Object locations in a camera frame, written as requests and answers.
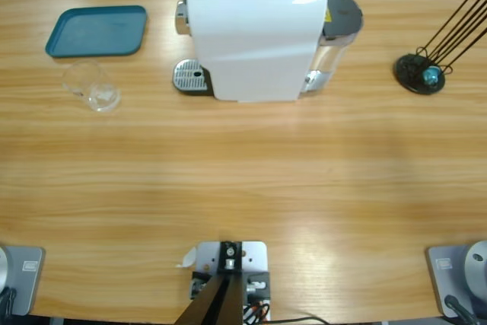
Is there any white capsule coffee machine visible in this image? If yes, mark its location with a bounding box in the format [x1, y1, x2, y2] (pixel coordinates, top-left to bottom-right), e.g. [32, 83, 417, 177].
[171, 0, 329, 105]

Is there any clear drinking glass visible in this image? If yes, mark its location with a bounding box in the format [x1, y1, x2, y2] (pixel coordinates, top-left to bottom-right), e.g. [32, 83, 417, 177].
[62, 60, 123, 113]

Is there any blue coffee capsule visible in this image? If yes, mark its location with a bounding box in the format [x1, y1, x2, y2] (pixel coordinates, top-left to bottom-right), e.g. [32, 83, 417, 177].
[422, 65, 441, 86]

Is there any white paper tag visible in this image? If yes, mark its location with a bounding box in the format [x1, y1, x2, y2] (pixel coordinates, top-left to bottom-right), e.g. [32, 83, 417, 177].
[174, 247, 198, 269]

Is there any clear water tank dark lid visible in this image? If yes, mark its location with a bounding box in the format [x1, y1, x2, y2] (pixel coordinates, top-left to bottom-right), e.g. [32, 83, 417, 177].
[300, 0, 364, 94]

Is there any black capsule holder with rods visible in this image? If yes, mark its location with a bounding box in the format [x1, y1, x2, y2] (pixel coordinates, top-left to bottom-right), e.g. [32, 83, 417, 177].
[393, 0, 487, 96]

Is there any teal plastic tray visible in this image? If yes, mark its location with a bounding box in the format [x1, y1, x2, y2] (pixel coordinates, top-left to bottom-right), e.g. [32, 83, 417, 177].
[44, 5, 148, 59]

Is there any white camera mount dark post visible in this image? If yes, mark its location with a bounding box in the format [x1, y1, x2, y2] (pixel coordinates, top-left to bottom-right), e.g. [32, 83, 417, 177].
[177, 240, 272, 325]

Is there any black mount cable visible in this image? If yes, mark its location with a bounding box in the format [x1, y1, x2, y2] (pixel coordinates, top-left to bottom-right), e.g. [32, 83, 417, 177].
[266, 315, 329, 325]

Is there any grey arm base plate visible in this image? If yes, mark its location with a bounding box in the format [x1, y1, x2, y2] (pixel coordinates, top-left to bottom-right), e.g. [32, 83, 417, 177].
[0, 244, 46, 317]
[425, 240, 487, 318]

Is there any black base cable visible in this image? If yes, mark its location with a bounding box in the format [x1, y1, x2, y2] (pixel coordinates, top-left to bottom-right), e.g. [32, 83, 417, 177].
[444, 294, 479, 325]
[0, 287, 18, 317]

